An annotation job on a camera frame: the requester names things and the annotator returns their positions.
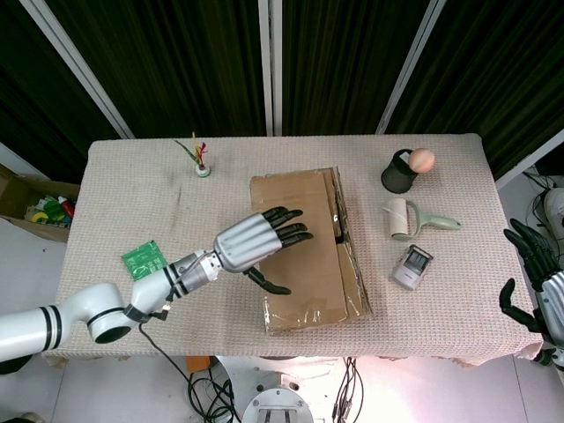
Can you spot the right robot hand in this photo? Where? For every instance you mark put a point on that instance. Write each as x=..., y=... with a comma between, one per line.
x=553, y=291

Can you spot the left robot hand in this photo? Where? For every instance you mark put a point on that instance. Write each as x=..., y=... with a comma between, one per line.
x=247, y=242

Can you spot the brown cardboard box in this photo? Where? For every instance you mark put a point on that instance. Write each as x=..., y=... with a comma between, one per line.
x=286, y=185

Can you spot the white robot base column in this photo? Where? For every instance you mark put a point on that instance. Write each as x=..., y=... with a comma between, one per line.
x=282, y=396

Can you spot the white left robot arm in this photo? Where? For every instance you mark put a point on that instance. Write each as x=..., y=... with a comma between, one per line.
x=101, y=308

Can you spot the white equipment housing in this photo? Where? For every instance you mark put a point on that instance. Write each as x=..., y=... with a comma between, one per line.
x=556, y=207

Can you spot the feather shuttlecock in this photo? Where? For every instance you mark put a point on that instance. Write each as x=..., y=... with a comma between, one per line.
x=202, y=171

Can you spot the green tea packet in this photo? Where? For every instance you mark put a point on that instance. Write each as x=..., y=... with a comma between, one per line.
x=143, y=260

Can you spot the beige waffle tablecloth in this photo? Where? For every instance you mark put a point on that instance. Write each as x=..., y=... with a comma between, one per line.
x=132, y=198

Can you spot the small orange box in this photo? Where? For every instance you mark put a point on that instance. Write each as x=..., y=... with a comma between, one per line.
x=198, y=365

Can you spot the black mesh pen cup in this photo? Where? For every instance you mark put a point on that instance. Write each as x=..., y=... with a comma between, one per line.
x=396, y=178

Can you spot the beige wooden egg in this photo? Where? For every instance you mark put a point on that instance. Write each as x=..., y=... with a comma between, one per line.
x=422, y=161

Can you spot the cardboard box with toys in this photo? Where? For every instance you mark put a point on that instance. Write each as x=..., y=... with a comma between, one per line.
x=17, y=194

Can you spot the white partition frame post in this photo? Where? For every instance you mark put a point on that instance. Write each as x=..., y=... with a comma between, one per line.
x=405, y=66
x=269, y=66
x=86, y=70
x=529, y=162

